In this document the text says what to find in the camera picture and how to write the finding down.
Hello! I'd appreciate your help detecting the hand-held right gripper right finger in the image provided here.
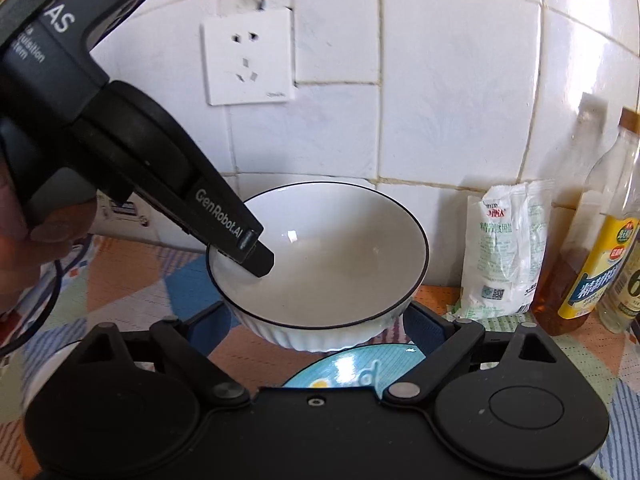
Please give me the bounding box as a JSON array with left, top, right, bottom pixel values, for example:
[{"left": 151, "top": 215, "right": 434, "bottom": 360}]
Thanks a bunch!
[{"left": 382, "top": 302, "right": 563, "bottom": 406}]

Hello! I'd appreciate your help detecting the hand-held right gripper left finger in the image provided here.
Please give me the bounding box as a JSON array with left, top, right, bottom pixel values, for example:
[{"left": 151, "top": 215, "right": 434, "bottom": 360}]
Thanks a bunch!
[{"left": 80, "top": 302, "right": 252, "bottom": 404}]

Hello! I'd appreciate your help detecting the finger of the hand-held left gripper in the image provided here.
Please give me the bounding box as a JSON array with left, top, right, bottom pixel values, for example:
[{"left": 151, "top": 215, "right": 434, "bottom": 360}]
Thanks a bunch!
[{"left": 180, "top": 170, "right": 275, "bottom": 279}]

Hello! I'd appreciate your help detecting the teal egg print plate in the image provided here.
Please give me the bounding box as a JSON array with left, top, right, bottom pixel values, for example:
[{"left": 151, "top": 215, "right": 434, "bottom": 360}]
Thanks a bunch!
[{"left": 280, "top": 342, "right": 428, "bottom": 391}]

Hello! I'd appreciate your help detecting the large white bowl dark rim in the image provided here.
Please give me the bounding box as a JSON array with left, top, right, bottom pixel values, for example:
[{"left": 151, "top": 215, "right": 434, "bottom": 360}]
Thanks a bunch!
[{"left": 206, "top": 181, "right": 430, "bottom": 352}]

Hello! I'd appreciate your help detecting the person's left hand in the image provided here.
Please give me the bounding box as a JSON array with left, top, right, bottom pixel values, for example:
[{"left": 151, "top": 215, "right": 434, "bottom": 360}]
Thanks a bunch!
[{"left": 0, "top": 127, "right": 99, "bottom": 322}]

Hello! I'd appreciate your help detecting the white salt bag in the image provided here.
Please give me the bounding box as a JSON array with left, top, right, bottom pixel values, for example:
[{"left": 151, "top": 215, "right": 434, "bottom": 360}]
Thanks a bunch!
[{"left": 452, "top": 180, "right": 556, "bottom": 322}]

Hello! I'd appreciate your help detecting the white printed box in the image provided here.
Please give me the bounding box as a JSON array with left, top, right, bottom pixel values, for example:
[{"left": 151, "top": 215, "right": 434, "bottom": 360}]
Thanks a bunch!
[{"left": 95, "top": 191, "right": 151, "bottom": 248}]

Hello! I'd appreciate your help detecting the patterned table mat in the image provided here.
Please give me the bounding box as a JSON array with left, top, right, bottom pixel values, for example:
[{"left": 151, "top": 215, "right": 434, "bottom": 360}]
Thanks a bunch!
[{"left": 0, "top": 232, "right": 640, "bottom": 480}]

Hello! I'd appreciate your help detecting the amber oil bottle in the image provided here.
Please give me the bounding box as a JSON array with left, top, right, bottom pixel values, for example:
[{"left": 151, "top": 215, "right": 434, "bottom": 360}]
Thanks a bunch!
[{"left": 532, "top": 92, "right": 621, "bottom": 336}]

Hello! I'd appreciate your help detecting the small white bowl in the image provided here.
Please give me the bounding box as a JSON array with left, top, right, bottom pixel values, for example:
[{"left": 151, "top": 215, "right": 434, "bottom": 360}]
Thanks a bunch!
[{"left": 22, "top": 337, "right": 106, "bottom": 411}]

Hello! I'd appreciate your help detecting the yellow label bottle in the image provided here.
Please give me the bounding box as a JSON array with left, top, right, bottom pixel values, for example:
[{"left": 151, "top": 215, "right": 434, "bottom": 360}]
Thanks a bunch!
[{"left": 557, "top": 107, "right": 640, "bottom": 321}]

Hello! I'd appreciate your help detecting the clear vinegar bottle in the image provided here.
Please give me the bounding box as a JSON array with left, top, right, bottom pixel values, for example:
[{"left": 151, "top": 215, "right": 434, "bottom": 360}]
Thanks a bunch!
[{"left": 597, "top": 240, "right": 640, "bottom": 333}]

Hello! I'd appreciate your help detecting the white wall socket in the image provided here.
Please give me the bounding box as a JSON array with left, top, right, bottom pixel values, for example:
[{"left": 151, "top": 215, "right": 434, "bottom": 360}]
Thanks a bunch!
[{"left": 200, "top": 6, "right": 296, "bottom": 107}]

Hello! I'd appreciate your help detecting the black cable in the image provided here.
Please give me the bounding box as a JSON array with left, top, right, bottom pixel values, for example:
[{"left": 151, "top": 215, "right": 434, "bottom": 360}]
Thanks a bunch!
[{"left": 0, "top": 232, "right": 101, "bottom": 358}]

